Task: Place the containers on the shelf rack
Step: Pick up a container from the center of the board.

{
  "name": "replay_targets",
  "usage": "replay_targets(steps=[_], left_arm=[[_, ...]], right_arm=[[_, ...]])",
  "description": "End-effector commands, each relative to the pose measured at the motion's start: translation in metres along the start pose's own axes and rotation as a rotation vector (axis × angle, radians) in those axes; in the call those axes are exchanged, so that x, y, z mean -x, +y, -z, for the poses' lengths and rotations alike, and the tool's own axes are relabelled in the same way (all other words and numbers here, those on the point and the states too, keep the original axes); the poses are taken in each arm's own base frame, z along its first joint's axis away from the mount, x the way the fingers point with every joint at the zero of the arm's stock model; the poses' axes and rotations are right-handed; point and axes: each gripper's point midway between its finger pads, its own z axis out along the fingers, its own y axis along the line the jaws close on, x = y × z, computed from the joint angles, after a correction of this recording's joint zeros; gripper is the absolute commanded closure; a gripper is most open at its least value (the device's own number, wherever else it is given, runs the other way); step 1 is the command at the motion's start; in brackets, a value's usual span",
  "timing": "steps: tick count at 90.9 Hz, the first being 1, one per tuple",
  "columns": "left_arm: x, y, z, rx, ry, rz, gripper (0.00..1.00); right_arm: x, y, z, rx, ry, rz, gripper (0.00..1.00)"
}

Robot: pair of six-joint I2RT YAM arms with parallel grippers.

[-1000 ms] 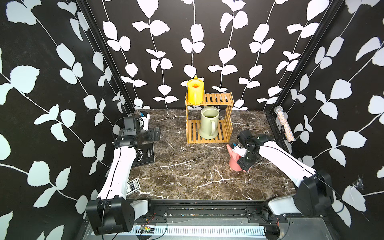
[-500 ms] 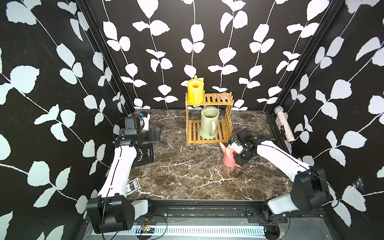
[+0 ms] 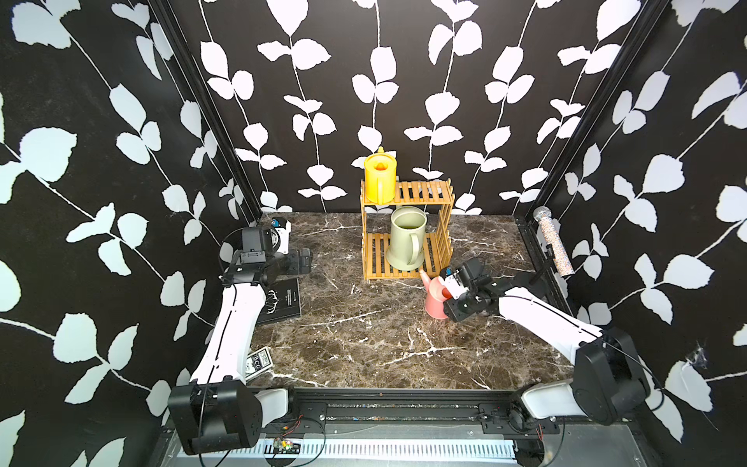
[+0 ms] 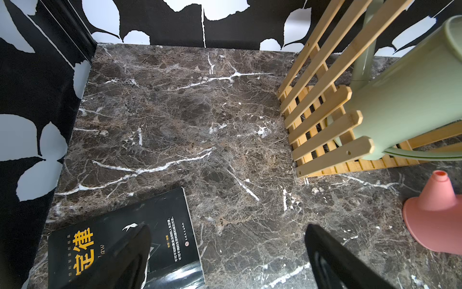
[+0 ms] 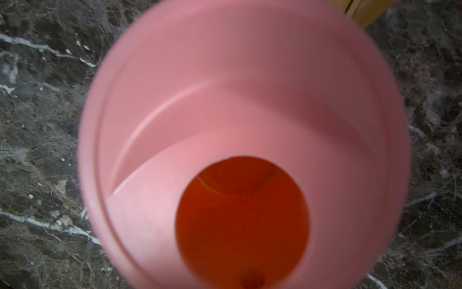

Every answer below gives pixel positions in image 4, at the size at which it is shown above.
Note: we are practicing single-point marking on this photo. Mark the green watering can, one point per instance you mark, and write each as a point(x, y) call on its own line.
point(422, 90)

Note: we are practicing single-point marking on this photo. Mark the black book yellow title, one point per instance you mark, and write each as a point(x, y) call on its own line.
point(173, 260)

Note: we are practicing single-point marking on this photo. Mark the pink watering can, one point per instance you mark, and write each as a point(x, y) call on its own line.
point(434, 218)

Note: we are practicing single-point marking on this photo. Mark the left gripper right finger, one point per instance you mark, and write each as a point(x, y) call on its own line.
point(335, 267)

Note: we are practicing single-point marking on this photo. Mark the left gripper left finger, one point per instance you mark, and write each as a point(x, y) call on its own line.
point(123, 267)

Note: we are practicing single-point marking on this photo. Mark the wooden slatted two-tier shelf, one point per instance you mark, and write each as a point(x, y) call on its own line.
point(320, 129)

